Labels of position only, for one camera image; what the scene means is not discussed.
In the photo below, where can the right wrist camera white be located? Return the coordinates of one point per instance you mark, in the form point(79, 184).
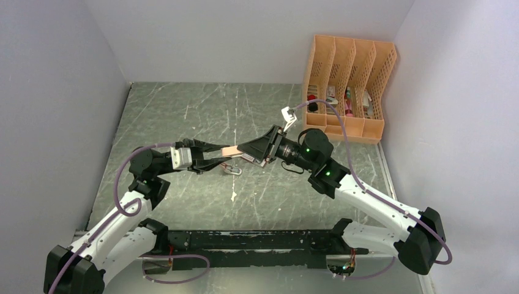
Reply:
point(289, 117)

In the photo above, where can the pink stapler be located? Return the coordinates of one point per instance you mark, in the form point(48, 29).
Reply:
point(230, 169)
point(231, 151)

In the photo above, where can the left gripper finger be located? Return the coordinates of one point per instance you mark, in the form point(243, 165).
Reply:
point(205, 147)
point(205, 165)

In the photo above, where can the red white staple box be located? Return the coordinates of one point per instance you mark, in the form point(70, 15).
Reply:
point(258, 162)

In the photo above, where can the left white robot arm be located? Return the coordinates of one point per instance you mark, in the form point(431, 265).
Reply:
point(126, 233)

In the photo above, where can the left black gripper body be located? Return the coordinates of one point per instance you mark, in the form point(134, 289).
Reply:
point(196, 154)

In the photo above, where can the red black item in organizer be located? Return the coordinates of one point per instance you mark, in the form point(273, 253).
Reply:
point(312, 106)

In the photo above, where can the orange file organizer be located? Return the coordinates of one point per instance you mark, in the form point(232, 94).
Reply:
point(352, 74)

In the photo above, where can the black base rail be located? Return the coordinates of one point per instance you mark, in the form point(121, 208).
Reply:
point(242, 249)

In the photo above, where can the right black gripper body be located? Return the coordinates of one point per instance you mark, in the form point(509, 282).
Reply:
point(287, 150)

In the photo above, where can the pink items in organizer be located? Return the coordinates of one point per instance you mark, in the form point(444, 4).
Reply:
point(367, 102)

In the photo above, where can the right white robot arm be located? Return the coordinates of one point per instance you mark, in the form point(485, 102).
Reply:
point(415, 237)

